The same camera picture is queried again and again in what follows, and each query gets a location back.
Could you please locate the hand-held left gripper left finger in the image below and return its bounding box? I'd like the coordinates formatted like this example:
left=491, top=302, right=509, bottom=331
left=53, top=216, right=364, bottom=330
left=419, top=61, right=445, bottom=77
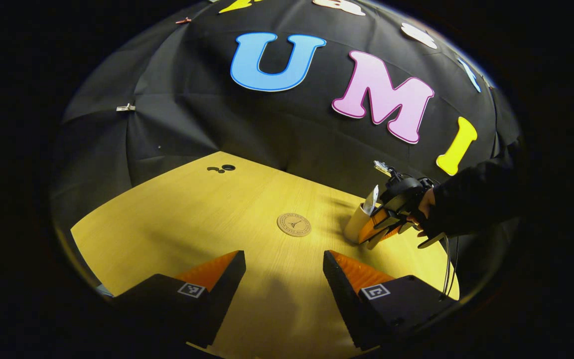
left=110, top=249, right=247, bottom=350

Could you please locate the white toothpaste tube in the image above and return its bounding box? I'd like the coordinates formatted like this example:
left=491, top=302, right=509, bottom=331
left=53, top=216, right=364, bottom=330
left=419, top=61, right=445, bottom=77
left=363, top=184, right=380, bottom=216

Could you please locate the black backdrop cloth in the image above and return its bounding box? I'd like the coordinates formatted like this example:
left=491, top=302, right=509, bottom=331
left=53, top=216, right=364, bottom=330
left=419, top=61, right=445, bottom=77
left=50, top=0, right=524, bottom=295

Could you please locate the thin black cable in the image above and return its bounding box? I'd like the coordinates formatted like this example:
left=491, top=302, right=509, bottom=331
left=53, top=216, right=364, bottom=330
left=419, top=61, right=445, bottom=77
left=441, top=234, right=461, bottom=299

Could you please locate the beige cup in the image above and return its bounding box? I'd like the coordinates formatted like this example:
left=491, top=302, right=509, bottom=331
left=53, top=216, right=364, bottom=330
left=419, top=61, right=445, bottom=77
left=343, top=201, right=390, bottom=251

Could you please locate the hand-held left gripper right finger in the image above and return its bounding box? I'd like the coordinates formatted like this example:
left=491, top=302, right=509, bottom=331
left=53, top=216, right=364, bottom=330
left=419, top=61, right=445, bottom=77
left=323, top=249, right=459, bottom=352

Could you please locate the round wooden coaster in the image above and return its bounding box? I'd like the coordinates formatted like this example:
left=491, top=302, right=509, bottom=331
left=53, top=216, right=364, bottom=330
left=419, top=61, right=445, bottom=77
left=277, top=213, right=312, bottom=237

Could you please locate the wooden desktop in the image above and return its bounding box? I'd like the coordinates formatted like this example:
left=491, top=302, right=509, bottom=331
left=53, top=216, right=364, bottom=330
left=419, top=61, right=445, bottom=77
left=70, top=151, right=460, bottom=359

